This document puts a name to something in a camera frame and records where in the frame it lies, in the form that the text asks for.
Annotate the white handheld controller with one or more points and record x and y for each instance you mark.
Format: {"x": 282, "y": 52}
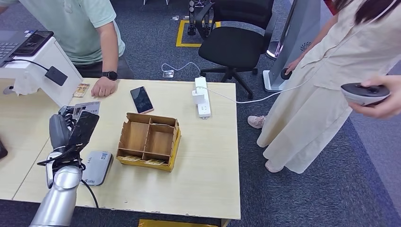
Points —
{"x": 360, "y": 94}

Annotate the wooden compartment box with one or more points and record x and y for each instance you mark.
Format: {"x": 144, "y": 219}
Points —
{"x": 156, "y": 142}

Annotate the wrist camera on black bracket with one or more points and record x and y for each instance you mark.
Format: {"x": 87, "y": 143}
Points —
{"x": 83, "y": 128}

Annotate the black device at desk edge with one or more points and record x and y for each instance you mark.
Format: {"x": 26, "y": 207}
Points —
{"x": 2, "y": 150}

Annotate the yellow board under table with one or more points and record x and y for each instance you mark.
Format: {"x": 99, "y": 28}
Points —
{"x": 175, "y": 223}

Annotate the white charger plug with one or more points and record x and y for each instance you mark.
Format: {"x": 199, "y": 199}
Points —
{"x": 198, "y": 97}

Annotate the black round controller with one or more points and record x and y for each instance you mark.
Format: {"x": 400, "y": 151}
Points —
{"x": 285, "y": 75}

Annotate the grey round foot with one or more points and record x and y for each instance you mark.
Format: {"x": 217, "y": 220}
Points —
{"x": 8, "y": 90}

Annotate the gold card stack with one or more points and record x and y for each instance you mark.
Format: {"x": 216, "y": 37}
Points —
{"x": 81, "y": 90}

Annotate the black smartphone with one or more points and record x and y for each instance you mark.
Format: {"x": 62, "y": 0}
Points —
{"x": 33, "y": 43}

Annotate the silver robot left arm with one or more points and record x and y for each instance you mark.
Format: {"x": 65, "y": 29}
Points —
{"x": 59, "y": 197}

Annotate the white desk riser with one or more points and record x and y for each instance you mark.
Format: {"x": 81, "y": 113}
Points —
{"x": 62, "y": 59}

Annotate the black wristwatch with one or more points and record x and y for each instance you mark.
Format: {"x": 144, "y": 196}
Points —
{"x": 110, "y": 75}

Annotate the silver floor socket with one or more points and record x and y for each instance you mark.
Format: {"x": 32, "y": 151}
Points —
{"x": 168, "y": 74}

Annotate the yellow floor tape square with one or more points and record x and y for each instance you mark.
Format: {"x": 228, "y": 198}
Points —
{"x": 181, "y": 34}

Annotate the smartphone with pink rim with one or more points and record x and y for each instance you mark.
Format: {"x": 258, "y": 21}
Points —
{"x": 142, "y": 100}

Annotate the pink shoe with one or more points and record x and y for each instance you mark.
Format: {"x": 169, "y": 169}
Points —
{"x": 272, "y": 167}
{"x": 257, "y": 122}

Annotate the grey kiosk stand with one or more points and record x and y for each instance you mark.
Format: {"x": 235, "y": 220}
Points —
{"x": 297, "y": 31}

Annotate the white power strip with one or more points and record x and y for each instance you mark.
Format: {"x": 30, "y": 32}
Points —
{"x": 203, "y": 109}

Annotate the white ID card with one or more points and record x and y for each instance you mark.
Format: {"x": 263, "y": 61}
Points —
{"x": 91, "y": 108}

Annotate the grey laptop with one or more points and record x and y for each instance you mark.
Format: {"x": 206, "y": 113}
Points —
{"x": 9, "y": 47}

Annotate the gold room key card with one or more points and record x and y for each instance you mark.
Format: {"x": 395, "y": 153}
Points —
{"x": 154, "y": 162}
{"x": 130, "y": 158}

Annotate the person's right forearm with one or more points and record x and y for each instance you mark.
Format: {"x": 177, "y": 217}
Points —
{"x": 319, "y": 37}

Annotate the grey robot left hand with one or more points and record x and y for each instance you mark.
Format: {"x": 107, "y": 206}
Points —
{"x": 59, "y": 131}

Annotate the black robot legs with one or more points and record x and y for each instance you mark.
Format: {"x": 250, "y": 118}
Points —
{"x": 192, "y": 18}

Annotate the white crumpled plastic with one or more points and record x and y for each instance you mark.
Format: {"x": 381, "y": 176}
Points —
{"x": 26, "y": 87}

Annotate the grey card reader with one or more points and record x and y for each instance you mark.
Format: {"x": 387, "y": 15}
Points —
{"x": 95, "y": 169}

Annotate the person's left forearm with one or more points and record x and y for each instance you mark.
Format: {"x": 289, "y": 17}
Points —
{"x": 109, "y": 56}

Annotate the black adapter box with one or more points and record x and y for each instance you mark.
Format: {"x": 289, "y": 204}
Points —
{"x": 56, "y": 75}

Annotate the person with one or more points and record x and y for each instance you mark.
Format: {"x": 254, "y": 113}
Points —
{"x": 313, "y": 125}
{"x": 69, "y": 25}

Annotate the person's left hand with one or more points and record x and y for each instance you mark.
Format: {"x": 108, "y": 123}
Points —
{"x": 391, "y": 103}
{"x": 105, "y": 87}

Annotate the person's right hand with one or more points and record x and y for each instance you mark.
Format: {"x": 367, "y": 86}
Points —
{"x": 293, "y": 65}

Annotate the black office chair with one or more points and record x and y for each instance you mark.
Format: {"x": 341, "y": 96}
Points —
{"x": 233, "y": 47}

